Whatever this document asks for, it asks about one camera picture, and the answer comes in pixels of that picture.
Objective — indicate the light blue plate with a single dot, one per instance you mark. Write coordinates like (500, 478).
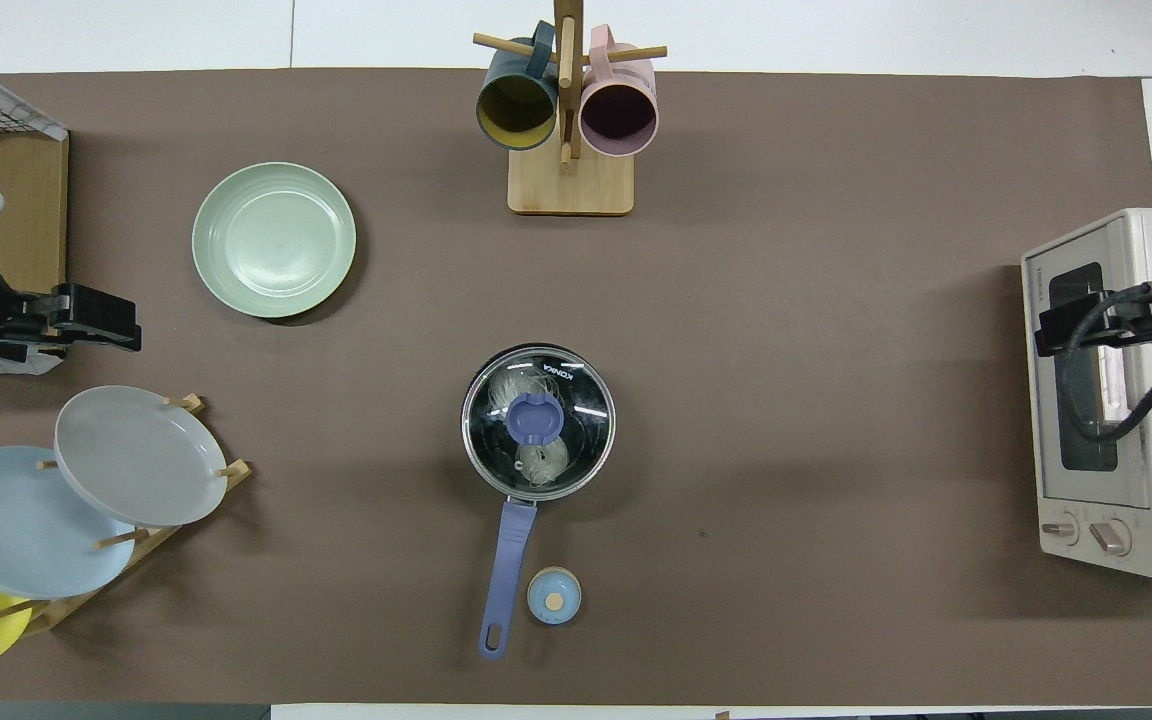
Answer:
(16, 530)

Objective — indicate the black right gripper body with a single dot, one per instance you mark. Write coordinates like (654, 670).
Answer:
(1066, 325)

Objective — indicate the dark teal mug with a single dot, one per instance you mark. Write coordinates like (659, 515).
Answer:
(516, 105)

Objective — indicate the pink mug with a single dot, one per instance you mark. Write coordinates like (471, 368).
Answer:
(618, 115)

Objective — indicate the green plate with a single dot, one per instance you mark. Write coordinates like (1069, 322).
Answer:
(274, 240)

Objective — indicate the grey plate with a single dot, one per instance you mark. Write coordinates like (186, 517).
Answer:
(136, 455)

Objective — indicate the glass lid with blue knob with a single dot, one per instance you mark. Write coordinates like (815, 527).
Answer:
(496, 400)

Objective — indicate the wooden mug tree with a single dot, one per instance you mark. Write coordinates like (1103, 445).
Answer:
(571, 185)

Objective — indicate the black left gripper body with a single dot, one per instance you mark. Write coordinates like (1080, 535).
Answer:
(96, 315)

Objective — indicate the brown table mat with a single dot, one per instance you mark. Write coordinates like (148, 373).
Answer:
(736, 400)

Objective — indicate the wooden plate rack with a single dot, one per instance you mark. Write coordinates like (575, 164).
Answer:
(56, 612)

